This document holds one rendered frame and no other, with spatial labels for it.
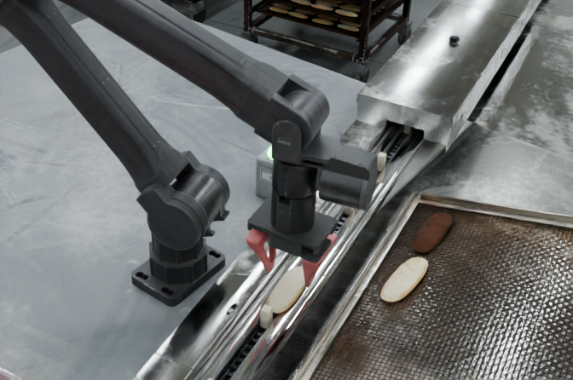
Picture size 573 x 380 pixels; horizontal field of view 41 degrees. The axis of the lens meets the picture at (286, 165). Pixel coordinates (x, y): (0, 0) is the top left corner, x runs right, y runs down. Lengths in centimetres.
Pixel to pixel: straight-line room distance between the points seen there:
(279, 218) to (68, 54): 33
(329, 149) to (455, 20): 88
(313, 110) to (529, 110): 83
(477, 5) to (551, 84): 25
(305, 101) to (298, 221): 16
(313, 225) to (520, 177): 54
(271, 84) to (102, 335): 42
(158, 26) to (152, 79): 74
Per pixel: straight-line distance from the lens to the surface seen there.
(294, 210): 96
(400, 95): 143
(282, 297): 106
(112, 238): 124
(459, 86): 148
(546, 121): 164
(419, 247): 110
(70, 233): 126
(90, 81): 102
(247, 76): 90
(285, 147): 90
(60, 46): 102
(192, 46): 91
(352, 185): 92
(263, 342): 102
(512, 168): 146
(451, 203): 120
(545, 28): 205
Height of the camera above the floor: 160
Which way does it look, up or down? 34 degrees down
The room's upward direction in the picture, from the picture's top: 2 degrees clockwise
